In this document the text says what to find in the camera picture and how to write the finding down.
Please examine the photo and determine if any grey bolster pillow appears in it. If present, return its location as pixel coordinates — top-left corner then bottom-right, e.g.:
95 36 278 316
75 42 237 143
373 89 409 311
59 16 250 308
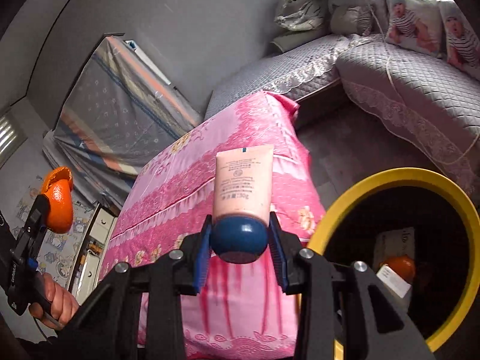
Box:
271 28 329 53

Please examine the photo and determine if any white charging cable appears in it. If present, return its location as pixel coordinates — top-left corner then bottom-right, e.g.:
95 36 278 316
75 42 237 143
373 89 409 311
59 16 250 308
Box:
367 5 480 166

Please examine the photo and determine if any baby print pillow left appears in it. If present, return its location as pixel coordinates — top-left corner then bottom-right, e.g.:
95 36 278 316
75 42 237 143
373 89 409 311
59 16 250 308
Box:
385 0 443 58

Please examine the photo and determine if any cartoon wall poster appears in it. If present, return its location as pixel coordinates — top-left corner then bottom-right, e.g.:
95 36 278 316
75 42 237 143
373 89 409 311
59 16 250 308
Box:
10 173 97 290

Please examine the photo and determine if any pink tube blue cap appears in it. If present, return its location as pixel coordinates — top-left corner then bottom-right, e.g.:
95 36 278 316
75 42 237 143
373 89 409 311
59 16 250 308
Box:
210 145 274 264

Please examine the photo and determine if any baby print pillow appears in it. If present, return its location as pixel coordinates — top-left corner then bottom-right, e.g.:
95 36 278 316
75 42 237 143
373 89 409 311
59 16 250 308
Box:
385 0 443 58
439 0 479 80

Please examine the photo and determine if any yellow rimmed trash bin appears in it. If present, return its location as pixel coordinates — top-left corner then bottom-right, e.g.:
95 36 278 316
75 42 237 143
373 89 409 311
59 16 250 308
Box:
298 167 479 359

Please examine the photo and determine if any grey quilted sofa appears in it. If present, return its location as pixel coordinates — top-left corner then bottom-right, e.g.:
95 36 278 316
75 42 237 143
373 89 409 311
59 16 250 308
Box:
203 0 480 203

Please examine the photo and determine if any white tv cabinet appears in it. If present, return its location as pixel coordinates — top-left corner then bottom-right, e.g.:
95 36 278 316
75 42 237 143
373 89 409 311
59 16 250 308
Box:
67 204 117 305

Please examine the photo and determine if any striped grey drape cloth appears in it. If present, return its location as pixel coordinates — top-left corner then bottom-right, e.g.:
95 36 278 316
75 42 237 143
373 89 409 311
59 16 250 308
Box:
42 36 203 208

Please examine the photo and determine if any grey cushion pile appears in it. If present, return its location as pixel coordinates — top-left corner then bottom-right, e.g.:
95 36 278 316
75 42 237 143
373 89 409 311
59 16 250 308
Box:
328 0 389 36

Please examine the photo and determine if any orange peel piece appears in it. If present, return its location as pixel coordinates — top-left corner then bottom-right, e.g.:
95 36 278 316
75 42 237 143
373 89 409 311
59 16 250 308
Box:
40 166 73 234

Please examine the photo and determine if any pink floral table cloth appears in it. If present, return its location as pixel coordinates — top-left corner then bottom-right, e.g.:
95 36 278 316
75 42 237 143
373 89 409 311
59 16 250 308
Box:
100 91 326 359

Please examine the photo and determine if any silver plastic bag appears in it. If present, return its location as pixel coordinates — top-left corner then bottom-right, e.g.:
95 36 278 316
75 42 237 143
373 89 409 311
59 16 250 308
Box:
273 0 326 32

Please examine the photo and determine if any small blind window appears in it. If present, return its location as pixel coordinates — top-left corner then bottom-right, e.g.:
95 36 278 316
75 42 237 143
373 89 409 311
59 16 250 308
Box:
0 109 27 167

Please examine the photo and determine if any baby print pillow right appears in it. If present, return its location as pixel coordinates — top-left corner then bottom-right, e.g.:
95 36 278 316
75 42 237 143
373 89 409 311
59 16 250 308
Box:
439 0 479 80

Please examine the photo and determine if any whole orange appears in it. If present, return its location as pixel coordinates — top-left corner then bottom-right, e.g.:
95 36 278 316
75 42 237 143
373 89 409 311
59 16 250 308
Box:
382 254 416 284

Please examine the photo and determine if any left hand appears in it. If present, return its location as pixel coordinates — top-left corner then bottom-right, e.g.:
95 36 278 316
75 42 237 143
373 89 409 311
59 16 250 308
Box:
28 273 79 331

